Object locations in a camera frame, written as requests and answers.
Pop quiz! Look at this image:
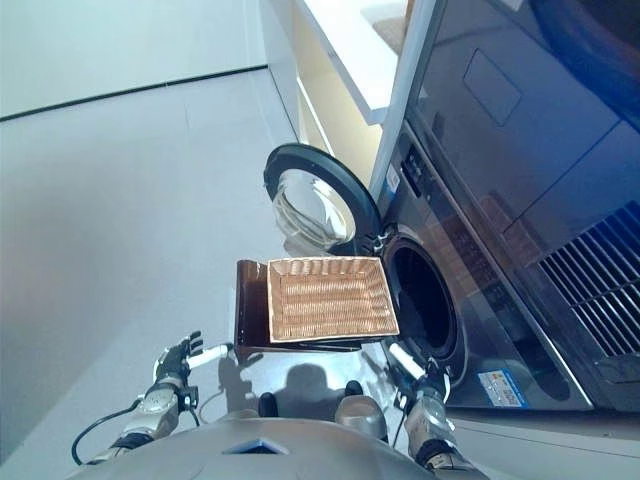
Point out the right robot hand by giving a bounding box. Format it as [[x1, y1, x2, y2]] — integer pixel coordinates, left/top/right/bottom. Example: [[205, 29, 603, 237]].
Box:
[[387, 342, 454, 402]]

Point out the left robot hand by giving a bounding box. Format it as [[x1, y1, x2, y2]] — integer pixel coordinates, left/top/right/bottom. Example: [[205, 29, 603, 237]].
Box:
[[152, 329, 234, 384]]

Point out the silver washing machine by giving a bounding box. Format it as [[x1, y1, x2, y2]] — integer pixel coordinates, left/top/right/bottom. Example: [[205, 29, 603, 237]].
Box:
[[367, 0, 640, 412]]

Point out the round washing machine door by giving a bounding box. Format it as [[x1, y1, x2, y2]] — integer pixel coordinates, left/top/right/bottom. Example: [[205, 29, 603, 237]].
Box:
[[262, 143, 387, 257]]

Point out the energy label sticker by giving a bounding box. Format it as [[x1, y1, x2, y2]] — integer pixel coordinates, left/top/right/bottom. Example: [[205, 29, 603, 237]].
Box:
[[474, 368, 524, 408]]

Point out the dark brown wooden stool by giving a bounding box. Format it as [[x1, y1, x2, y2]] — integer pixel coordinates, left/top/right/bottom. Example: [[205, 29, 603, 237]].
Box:
[[234, 258, 387, 361]]

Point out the grey robot torso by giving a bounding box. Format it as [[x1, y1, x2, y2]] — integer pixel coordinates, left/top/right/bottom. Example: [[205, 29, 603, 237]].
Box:
[[64, 417, 441, 480]]

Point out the wicker laundry basket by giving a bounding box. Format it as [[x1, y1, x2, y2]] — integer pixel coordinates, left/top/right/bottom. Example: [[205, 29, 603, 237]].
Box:
[[266, 255, 401, 346]]

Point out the dark vent grille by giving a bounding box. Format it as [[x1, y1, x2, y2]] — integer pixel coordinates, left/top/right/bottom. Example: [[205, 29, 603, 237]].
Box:
[[537, 204, 640, 359]]

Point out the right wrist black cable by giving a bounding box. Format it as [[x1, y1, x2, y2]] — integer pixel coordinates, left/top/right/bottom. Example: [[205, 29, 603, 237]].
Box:
[[389, 394, 409, 452]]

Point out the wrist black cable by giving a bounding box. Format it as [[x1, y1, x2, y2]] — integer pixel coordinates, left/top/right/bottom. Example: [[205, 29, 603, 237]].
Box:
[[71, 394, 202, 467], [389, 394, 409, 452]]

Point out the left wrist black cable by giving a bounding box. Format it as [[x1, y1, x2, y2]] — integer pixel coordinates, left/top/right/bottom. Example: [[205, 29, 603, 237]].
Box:
[[71, 394, 202, 467]]

